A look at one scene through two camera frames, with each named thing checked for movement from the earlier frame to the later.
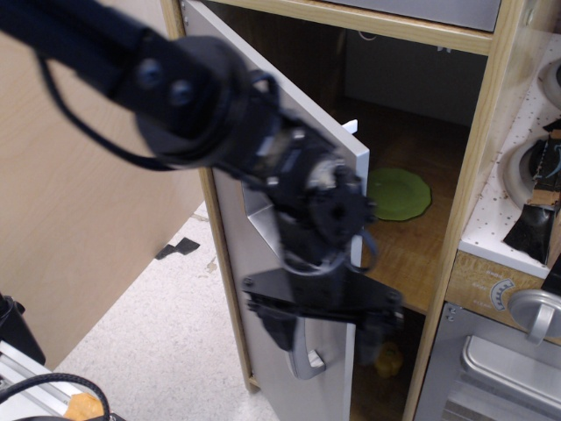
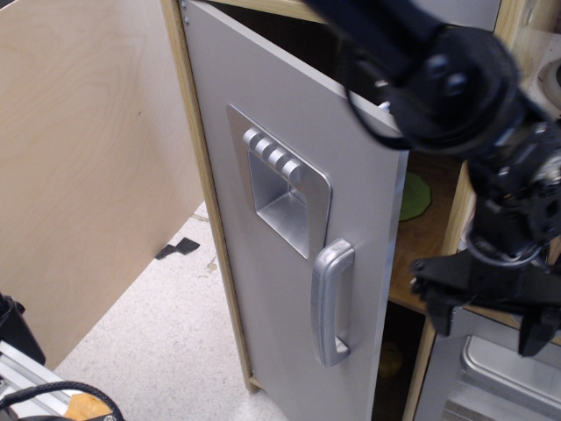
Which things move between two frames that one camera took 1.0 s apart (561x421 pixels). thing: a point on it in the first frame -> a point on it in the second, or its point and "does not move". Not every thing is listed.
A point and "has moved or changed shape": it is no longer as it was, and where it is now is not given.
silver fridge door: [312, 381] has moved or changed shape
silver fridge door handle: [306, 364] has moved or changed shape
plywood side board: [79, 217] does not move
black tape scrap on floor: [184, 246] does not move
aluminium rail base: [38, 401] does not move
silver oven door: [483, 369] does not move
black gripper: [331, 288] -> [463, 279]
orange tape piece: [83, 406] does not move
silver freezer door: [478, 15] does not move
